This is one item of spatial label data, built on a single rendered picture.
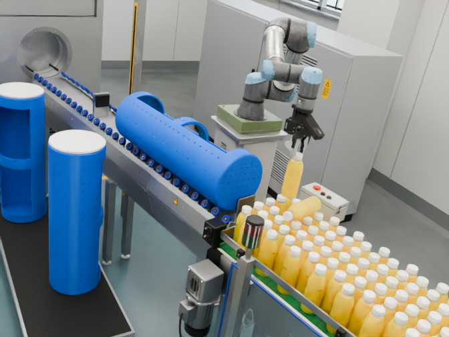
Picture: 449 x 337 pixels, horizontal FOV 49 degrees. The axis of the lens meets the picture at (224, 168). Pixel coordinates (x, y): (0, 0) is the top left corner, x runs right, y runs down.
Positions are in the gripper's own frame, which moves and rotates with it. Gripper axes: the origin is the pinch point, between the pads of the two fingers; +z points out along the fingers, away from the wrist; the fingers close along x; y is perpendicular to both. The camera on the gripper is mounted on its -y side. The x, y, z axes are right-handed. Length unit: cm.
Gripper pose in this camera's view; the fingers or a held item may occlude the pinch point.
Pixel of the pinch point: (297, 155)
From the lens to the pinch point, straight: 203.0
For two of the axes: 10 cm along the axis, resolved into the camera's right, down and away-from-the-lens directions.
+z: -1.5, 8.9, 4.4
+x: -7.5, 1.9, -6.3
